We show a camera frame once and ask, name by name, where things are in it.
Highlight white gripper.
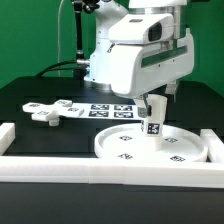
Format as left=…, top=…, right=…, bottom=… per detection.
left=109, top=13, right=194, bottom=118

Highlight white round table top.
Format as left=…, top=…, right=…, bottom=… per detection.
left=94, top=123, right=208, bottom=162

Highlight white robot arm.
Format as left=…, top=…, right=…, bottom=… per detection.
left=85, top=0, right=194, bottom=117

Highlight white sheet with markers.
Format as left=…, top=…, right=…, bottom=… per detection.
left=70, top=102, right=143, bottom=121

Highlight white cross-shaped table base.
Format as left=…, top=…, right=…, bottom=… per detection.
left=22, top=99, right=84, bottom=127

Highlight white U-shaped boundary frame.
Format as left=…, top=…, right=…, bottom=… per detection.
left=0, top=123, right=224, bottom=188

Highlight black cables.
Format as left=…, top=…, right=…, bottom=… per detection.
left=35, top=60, right=88, bottom=78

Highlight white thin cable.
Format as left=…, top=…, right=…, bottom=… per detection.
left=57, top=0, right=66, bottom=78

